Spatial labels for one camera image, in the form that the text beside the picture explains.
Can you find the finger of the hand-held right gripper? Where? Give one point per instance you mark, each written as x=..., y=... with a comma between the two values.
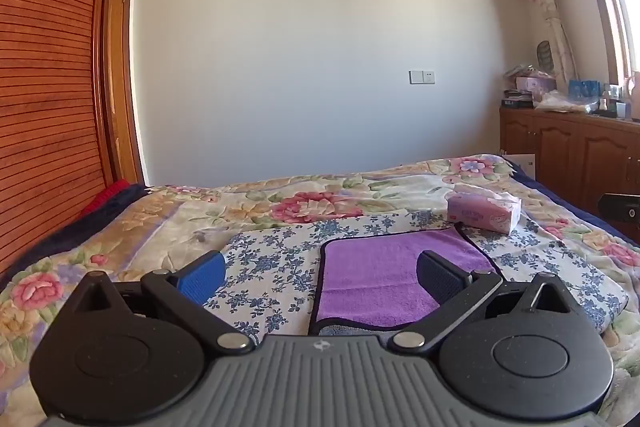
x=620, y=207

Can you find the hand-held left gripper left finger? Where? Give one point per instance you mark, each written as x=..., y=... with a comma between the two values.
x=202, y=277

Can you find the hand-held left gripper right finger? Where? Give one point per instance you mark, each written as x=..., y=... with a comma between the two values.
x=437, y=279

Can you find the purple and grey towel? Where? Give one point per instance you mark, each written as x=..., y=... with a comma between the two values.
x=370, y=277

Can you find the dark blue bed sheet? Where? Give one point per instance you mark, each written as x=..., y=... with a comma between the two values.
x=570, y=207

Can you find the blue floral white cloth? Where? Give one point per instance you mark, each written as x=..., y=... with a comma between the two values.
x=270, y=257

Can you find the wooden cabinet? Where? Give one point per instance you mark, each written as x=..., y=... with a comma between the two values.
x=575, y=152

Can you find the floral bedspread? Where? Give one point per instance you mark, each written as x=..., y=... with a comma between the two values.
x=150, y=227

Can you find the pink tissue pack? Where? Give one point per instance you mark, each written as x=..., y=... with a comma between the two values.
x=482, y=212

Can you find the white box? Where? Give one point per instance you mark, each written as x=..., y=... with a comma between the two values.
x=520, y=162

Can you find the dark blue blanket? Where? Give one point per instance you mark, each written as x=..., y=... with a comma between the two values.
x=100, y=217

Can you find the clear plastic bag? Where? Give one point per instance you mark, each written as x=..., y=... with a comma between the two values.
x=560, y=101

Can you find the blue box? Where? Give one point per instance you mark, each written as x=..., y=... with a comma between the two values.
x=582, y=88

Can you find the red cloth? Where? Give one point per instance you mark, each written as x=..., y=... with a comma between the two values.
x=107, y=192

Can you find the stack of books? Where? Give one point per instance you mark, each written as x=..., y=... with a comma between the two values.
x=517, y=99

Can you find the pink box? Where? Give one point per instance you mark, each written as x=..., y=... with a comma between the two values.
x=535, y=84

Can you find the grey hand fan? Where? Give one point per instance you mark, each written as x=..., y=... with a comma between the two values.
x=544, y=54

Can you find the slatted wooden wardrobe door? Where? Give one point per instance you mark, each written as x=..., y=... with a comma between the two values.
x=45, y=82

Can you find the white wall switch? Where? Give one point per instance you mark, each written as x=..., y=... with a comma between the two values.
x=422, y=77

